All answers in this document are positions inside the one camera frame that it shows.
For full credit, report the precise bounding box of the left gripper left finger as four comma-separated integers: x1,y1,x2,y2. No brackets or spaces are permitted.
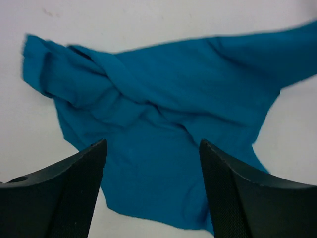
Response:
0,139,107,238

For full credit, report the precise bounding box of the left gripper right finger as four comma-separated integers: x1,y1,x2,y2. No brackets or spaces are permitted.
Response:
199,140,317,238

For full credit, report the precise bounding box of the blue t shirt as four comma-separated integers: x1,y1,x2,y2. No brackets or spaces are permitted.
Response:
22,22,317,233

